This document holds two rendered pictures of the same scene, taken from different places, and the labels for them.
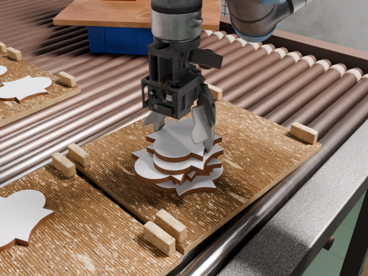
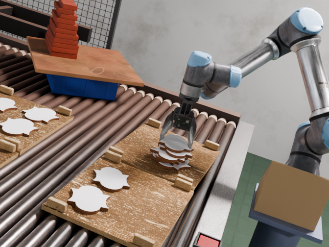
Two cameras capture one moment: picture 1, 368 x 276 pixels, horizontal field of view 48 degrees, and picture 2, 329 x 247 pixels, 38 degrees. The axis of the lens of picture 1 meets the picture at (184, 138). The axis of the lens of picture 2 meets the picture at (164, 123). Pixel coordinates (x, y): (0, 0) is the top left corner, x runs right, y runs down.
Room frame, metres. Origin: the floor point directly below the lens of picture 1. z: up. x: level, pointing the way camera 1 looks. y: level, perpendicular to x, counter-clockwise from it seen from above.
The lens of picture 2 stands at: (-0.75, 0.90, 1.72)
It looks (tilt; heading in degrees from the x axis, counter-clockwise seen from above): 21 degrees down; 329
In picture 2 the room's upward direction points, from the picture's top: 16 degrees clockwise
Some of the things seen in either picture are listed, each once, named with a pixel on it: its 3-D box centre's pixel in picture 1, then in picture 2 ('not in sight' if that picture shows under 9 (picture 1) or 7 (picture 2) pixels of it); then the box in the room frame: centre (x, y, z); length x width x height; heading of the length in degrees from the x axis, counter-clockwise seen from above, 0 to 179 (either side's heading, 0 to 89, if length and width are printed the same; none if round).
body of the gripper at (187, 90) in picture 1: (174, 73); (184, 111); (0.60, 0.01, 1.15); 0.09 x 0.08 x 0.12; 148
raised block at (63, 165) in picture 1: (63, 165); (113, 156); (0.63, 0.23, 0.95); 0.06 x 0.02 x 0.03; 46
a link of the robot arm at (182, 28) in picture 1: (178, 22); (191, 89); (0.61, 0.01, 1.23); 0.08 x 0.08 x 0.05
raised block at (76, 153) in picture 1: (79, 154); (116, 152); (0.66, 0.21, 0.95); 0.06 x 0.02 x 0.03; 44
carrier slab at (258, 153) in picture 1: (195, 151); (166, 153); (0.71, -0.02, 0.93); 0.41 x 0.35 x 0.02; 134
